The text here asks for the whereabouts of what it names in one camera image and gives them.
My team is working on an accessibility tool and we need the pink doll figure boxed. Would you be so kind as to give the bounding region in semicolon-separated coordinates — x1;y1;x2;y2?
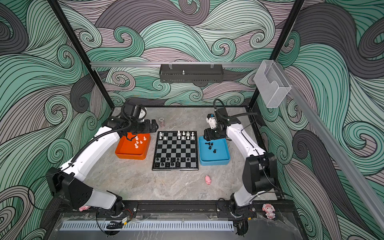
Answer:
262;204;276;220
79;206;91;212

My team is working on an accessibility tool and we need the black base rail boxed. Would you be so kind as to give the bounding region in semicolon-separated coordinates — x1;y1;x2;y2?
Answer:
55;200;299;220

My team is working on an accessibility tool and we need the white slotted cable duct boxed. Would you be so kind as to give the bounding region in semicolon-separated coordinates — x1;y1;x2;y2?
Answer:
59;221;235;232

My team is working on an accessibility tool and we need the black enclosure corner post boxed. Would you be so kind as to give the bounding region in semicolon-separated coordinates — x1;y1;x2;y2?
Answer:
249;1;304;109

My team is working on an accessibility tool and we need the orange plastic tray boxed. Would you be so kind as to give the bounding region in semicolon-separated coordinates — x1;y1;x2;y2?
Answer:
115;133;151;160

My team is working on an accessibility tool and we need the pink doll figure left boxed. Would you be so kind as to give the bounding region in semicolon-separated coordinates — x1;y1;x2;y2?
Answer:
79;206;91;212

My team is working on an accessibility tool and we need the pink checkered small cup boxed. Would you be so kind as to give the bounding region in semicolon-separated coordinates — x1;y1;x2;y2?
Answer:
159;118;165;128

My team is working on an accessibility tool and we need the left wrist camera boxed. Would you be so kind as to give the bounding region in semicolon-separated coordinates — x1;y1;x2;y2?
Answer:
121;103;147;122

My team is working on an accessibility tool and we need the pink doll figure right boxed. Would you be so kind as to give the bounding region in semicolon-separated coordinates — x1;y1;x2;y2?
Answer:
262;204;276;220

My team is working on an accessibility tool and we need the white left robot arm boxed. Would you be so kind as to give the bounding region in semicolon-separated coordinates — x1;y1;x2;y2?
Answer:
46;117;159;216

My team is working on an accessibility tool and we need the black perforated wall shelf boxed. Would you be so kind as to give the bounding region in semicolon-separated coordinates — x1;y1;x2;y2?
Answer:
159;64;224;84

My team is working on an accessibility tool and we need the blue plastic tray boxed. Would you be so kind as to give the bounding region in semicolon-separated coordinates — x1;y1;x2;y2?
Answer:
198;136;231;166

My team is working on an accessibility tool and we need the small pink pig toy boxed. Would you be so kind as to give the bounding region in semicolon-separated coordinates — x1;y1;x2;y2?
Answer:
205;176;212;185

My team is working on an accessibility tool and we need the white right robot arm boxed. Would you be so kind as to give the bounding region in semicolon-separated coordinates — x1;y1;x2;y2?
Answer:
204;119;277;207

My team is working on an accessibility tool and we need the clear acrylic wall box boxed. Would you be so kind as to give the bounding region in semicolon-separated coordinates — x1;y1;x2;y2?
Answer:
254;60;292;108

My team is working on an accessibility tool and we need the black and silver chessboard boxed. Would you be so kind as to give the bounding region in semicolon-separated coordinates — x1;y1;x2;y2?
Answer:
152;131;199;171

